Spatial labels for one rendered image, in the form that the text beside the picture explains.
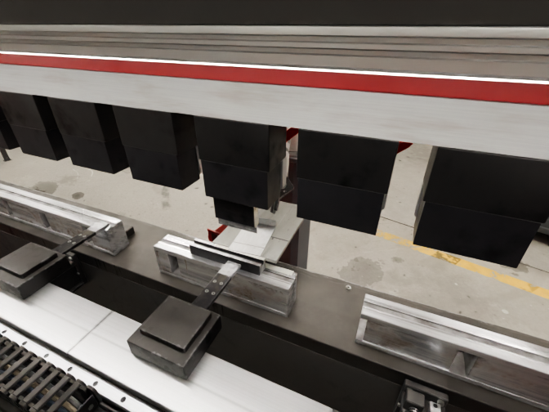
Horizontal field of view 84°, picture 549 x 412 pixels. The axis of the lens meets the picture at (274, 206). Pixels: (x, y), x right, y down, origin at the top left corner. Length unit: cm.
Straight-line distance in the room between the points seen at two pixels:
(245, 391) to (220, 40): 49
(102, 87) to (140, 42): 40
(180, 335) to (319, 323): 34
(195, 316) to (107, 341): 17
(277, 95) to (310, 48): 24
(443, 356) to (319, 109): 53
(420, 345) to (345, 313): 18
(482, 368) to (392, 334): 16
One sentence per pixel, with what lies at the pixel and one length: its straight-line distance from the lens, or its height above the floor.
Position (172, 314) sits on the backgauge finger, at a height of 103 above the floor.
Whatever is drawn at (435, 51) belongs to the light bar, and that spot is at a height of 147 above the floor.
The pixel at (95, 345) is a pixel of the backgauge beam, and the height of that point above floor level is 98.
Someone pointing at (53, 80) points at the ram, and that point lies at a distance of 84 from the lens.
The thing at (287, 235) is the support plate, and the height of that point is 100.
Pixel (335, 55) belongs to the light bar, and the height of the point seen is 146.
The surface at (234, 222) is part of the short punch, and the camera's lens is 69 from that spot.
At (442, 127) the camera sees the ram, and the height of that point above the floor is 137.
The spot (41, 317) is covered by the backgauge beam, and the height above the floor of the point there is 98.
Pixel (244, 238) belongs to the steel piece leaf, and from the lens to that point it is 80.
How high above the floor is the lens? 148
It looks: 31 degrees down
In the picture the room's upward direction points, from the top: straight up
